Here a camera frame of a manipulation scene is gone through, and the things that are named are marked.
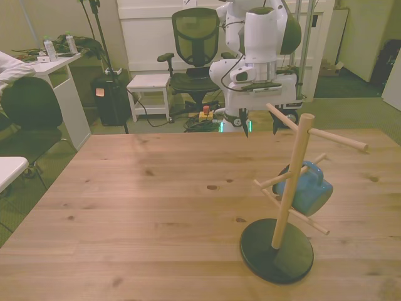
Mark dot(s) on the wooden mug tree black base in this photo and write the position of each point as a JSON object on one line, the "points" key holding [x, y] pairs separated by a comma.
{"points": [[289, 188]]}

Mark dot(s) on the clear plastic water bottle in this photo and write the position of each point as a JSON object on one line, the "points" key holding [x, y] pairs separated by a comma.
{"points": [[71, 44], [50, 50]]}

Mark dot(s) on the cardboard box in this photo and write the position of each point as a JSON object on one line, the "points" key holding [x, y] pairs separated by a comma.
{"points": [[329, 70]]}

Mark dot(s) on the small white side table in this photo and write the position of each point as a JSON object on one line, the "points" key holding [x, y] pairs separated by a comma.
{"points": [[147, 81]]}

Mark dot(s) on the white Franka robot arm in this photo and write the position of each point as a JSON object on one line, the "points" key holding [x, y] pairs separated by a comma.
{"points": [[260, 37]]}

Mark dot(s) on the person's arm white sleeve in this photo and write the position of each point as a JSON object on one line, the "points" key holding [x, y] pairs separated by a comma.
{"points": [[14, 69]]}

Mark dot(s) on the black laptop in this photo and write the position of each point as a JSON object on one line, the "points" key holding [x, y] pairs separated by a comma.
{"points": [[197, 72]]}

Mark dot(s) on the blue enamel mug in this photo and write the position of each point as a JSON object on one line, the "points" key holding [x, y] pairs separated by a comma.
{"points": [[310, 194]]}

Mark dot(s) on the black padded chair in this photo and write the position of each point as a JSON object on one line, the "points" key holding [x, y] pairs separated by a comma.
{"points": [[31, 103]]}

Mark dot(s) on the black box-shaped case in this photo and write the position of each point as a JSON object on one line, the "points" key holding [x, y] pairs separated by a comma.
{"points": [[109, 106]]}

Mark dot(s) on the black caster wheel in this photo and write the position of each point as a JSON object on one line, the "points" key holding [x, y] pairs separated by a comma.
{"points": [[290, 117]]}

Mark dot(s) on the black mesh office chair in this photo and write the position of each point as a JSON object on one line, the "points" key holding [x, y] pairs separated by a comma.
{"points": [[195, 37]]}

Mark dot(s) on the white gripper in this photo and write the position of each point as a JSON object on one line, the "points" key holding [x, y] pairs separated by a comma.
{"points": [[238, 100]]}

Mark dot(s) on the yellow emergency stop button box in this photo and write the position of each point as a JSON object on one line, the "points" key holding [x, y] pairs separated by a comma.
{"points": [[206, 116]]}

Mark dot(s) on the large white panel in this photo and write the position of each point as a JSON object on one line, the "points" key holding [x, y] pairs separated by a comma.
{"points": [[393, 87]]}

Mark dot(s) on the camouflage cloth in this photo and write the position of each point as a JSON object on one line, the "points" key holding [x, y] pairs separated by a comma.
{"points": [[86, 44]]}

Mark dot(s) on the leaning white board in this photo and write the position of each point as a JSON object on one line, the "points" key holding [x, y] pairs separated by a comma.
{"points": [[354, 44]]}

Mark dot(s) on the small white box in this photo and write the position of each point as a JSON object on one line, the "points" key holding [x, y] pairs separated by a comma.
{"points": [[43, 59]]}

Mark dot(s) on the orange sticky note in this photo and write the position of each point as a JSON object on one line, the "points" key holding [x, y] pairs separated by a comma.
{"points": [[100, 92]]}

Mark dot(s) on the black tripod stand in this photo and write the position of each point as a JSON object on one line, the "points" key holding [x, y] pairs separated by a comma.
{"points": [[102, 37]]}

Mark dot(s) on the aluminium pole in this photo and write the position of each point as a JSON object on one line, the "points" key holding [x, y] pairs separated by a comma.
{"points": [[308, 31]]}

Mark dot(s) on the white desk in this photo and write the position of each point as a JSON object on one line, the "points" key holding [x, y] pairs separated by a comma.
{"points": [[75, 103]]}

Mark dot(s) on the white table corner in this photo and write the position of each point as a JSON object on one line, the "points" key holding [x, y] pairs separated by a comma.
{"points": [[11, 169]]}

